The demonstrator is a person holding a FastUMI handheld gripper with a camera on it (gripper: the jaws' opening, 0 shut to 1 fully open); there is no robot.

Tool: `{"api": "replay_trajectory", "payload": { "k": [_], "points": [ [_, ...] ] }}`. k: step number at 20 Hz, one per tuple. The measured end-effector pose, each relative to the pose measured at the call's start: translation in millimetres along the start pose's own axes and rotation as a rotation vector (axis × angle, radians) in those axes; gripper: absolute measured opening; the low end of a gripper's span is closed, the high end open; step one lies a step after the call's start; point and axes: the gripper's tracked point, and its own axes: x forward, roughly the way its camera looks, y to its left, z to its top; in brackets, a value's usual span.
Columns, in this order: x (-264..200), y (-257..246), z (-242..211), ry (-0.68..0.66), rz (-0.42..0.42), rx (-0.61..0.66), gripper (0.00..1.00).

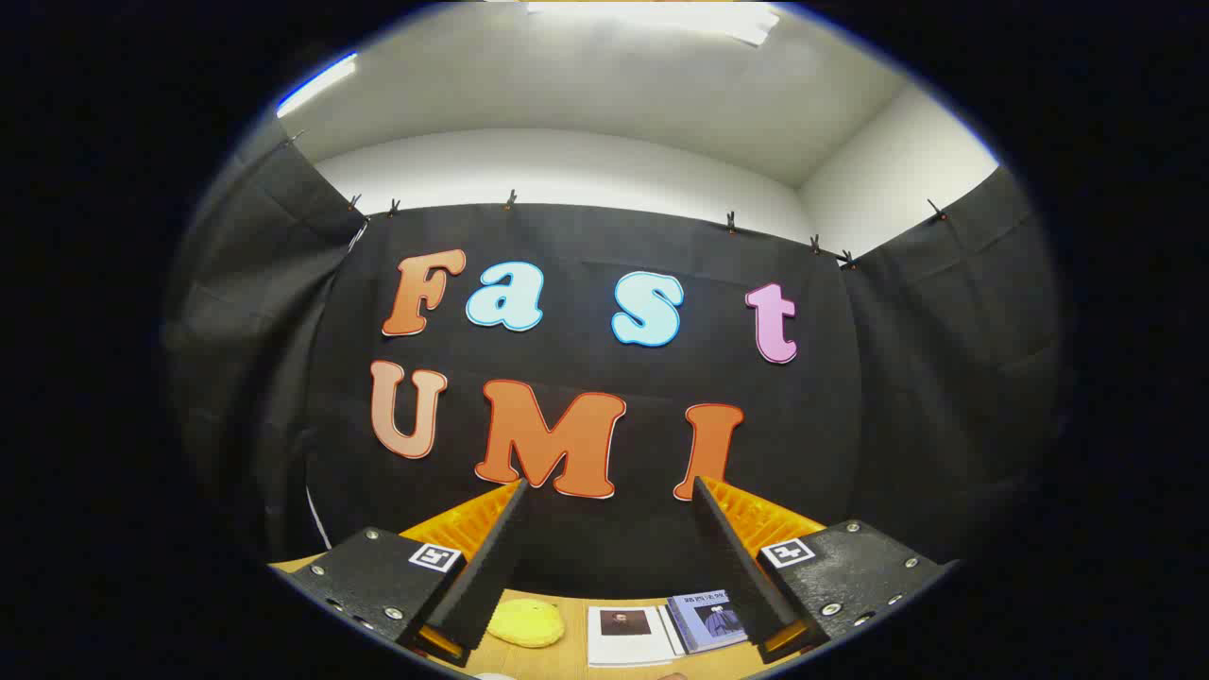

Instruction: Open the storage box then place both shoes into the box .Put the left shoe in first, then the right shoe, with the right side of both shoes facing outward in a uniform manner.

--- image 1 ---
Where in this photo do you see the yellow round plush toy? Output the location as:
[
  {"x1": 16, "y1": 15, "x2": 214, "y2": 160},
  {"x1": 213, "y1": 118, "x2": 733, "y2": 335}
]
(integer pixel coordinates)
[{"x1": 486, "y1": 598, "x2": 566, "y2": 649}]

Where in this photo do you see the plain black curtain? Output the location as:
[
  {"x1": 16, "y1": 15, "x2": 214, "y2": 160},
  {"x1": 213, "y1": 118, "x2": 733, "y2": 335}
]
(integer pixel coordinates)
[
  {"x1": 162, "y1": 132, "x2": 367, "y2": 568},
  {"x1": 841, "y1": 165, "x2": 1073, "y2": 568}
]

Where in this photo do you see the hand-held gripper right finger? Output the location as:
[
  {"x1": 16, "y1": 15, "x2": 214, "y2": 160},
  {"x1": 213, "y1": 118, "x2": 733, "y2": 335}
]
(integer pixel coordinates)
[{"x1": 692, "y1": 476, "x2": 957, "y2": 664}]

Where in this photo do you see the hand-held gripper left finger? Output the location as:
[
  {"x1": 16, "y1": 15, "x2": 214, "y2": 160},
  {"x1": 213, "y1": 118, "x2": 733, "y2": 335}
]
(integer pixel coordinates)
[{"x1": 283, "y1": 478, "x2": 529, "y2": 668}]

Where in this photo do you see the row of black cloth clips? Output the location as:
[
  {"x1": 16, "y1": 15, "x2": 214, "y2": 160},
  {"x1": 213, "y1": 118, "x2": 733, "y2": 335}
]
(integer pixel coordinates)
[{"x1": 288, "y1": 127, "x2": 948, "y2": 272}]

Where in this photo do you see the blue portrait book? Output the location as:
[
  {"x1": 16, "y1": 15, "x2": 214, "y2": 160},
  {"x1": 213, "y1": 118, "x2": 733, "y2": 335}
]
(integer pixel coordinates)
[{"x1": 668, "y1": 589, "x2": 752, "y2": 655}]

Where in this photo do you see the black backdrop cloth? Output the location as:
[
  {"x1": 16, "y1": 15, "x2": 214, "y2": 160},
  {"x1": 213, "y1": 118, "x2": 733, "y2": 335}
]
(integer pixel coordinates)
[{"x1": 307, "y1": 201, "x2": 865, "y2": 601}]

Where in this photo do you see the white portrait book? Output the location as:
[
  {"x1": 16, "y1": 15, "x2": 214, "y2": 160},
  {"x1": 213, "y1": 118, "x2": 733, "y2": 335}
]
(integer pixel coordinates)
[{"x1": 587, "y1": 604, "x2": 686, "y2": 669}]

